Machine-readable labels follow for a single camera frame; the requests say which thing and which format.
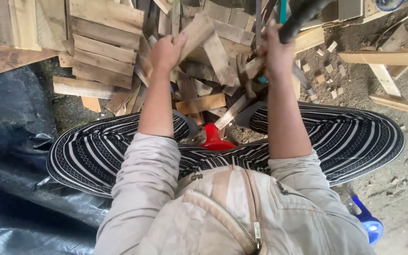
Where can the person's right hand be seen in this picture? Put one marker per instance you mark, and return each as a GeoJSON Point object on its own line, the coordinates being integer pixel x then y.
{"type": "Point", "coordinates": [276, 56]}

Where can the person's left hand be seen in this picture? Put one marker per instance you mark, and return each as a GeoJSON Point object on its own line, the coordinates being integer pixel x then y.
{"type": "Point", "coordinates": [165, 53]}

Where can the person's right fingers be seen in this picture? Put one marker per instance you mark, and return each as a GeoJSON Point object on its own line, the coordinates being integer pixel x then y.
{"type": "Point", "coordinates": [272, 30]}

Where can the short pale wooden plank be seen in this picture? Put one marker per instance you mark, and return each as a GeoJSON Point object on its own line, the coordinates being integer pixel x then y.
{"type": "Point", "coordinates": [197, 32]}

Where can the grey metal tool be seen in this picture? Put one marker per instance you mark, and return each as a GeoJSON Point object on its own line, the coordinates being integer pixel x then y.
{"type": "Point", "coordinates": [305, 83]}

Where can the scattered small wood blocks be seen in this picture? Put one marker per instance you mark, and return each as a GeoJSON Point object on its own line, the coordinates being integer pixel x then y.
{"type": "Point", "coordinates": [320, 78]}

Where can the grey flat board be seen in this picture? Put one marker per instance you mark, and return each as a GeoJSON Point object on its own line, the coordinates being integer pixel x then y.
{"type": "Point", "coordinates": [350, 7]}

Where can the blue white bowl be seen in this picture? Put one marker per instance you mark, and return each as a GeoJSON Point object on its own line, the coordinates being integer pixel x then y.
{"type": "Point", "coordinates": [388, 3]}

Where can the red plastic stool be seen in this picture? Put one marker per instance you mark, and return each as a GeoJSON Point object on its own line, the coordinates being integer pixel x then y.
{"type": "Point", "coordinates": [214, 138]}

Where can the black white striped trousers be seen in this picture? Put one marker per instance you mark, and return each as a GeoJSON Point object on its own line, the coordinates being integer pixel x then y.
{"type": "Point", "coordinates": [345, 141]}

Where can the pile of wooden plank offcuts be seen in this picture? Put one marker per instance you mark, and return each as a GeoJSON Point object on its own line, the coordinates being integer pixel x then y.
{"type": "Point", "coordinates": [104, 53]}

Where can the beige zip jacket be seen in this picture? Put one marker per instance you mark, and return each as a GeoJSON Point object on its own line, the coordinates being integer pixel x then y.
{"type": "Point", "coordinates": [225, 212]}

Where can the blue plastic container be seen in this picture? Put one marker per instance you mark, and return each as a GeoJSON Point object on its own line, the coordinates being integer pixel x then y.
{"type": "Point", "coordinates": [370, 225]}

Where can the black plastic tarp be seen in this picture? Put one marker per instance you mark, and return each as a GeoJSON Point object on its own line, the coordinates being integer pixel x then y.
{"type": "Point", "coordinates": [16, 159]}

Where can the wooden batten frame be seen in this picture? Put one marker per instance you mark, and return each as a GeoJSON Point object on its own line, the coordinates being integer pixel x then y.
{"type": "Point", "coordinates": [384, 57]}

